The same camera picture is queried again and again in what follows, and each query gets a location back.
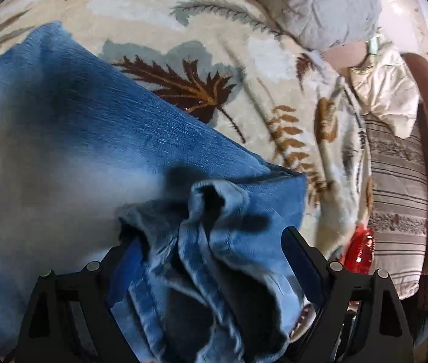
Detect striped beige mattress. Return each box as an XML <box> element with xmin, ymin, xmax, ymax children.
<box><xmin>362</xmin><ymin>71</ymin><xmax>428</xmax><ymax>302</ymax></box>

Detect blue denim jeans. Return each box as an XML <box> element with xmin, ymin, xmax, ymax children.
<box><xmin>0</xmin><ymin>23</ymin><xmax>305</xmax><ymax>362</ymax></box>

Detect beige leaf pattern blanket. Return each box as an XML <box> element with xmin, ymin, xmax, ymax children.
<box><xmin>0</xmin><ymin>0</ymin><xmax>372</xmax><ymax>255</ymax></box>

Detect grey quilted pillow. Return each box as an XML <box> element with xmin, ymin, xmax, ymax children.
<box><xmin>258</xmin><ymin>0</ymin><xmax>381</xmax><ymax>51</ymax></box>

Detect cream crumpled cloth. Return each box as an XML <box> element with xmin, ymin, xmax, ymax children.
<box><xmin>349</xmin><ymin>28</ymin><xmax>420</xmax><ymax>139</ymax></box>

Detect red plastic object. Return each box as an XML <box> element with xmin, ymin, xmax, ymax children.
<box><xmin>340</xmin><ymin>224</ymin><xmax>376</xmax><ymax>274</ymax></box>

